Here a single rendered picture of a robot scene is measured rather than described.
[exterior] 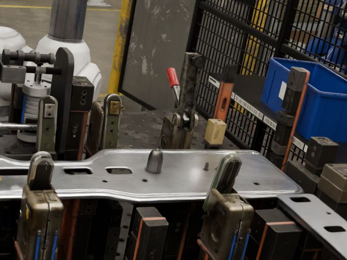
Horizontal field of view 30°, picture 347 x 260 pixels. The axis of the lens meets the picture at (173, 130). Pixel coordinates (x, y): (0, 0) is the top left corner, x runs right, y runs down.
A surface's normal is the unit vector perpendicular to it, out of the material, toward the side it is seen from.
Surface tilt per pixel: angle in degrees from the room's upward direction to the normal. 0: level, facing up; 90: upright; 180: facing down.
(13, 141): 0
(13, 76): 90
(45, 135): 78
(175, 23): 89
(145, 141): 0
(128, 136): 0
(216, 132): 90
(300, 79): 90
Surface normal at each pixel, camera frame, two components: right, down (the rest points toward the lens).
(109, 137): 0.43, 0.19
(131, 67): -0.77, 0.09
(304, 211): 0.18, -0.92
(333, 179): -0.89, -0.04
